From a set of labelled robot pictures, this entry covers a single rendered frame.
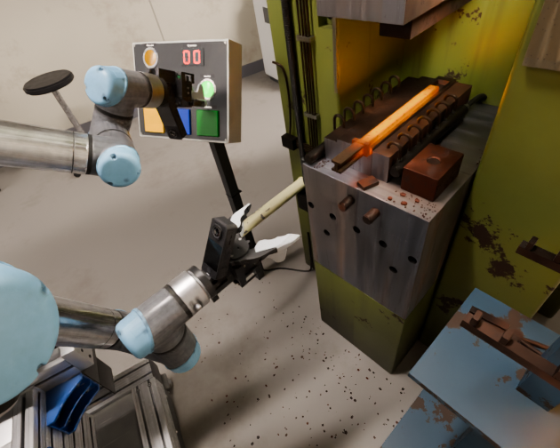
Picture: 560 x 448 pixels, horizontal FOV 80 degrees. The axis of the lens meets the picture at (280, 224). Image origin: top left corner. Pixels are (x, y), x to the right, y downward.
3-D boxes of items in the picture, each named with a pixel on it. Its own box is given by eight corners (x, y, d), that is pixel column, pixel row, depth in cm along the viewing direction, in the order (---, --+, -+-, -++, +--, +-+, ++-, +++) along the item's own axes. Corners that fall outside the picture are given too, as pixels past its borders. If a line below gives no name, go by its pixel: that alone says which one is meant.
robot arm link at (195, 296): (161, 276, 60) (186, 302, 55) (182, 260, 62) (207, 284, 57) (177, 299, 65) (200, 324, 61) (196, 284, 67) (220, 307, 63)
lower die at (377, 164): (387, 183, 83) (389, 155, 77) (324, 156, 95) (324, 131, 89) (466, 110, 101) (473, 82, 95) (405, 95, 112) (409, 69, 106)
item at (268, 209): (224, 256, 117) (220, 246, 113) (215, 249, 120) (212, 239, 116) (308, 189, 135) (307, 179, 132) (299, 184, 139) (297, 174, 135)
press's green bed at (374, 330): (391, 375, 138) (404, 321, 104) (321, 320, 159) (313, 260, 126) (456, 286, 161) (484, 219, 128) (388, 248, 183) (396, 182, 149)
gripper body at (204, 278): (241, 252, 73) (196, 288, 68) (231, 225, 67) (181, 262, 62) (264, 269, 69) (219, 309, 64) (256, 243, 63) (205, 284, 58)
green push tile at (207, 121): (217, 137, 99) (217, 110, 97) (196, 135, 101) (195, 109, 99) (220, 136, 101) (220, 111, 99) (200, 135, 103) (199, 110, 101)
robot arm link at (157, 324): (128, 341, 61) (104, 318, 55) (178, 300, 66) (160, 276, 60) (148, 371, 57) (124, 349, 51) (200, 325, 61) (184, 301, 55)
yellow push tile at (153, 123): (163, 133, 106) (162, 108, 103) (145, 131, 108) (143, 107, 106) (167, 133, 107) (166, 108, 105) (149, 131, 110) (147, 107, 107)
